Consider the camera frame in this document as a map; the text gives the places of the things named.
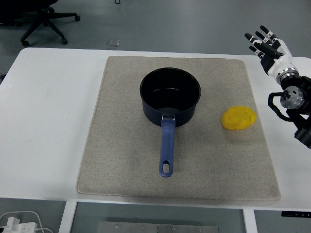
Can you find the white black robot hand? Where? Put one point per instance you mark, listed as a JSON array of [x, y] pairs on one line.
[[281, 63]]

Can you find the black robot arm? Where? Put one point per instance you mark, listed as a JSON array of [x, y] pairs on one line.
[[300, 97]]

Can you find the black table control panel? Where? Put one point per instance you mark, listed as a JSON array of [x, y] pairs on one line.
[[294, 214]]

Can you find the white table leg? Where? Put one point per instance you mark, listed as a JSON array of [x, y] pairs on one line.
[[66, 218], [250, 222]]

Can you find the metal floor outlet cover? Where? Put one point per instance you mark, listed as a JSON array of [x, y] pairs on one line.
[[113, 42]]

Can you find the beige fabric mat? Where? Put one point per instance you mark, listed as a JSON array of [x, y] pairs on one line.
[[121, 145]]

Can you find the grey metal plate with screws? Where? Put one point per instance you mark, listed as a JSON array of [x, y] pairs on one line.
[[158, 228]]

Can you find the black office chair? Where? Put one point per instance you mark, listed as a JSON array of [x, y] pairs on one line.
[[41, 17]]

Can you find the white power strip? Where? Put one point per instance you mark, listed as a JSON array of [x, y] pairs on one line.
[[17, 225]]

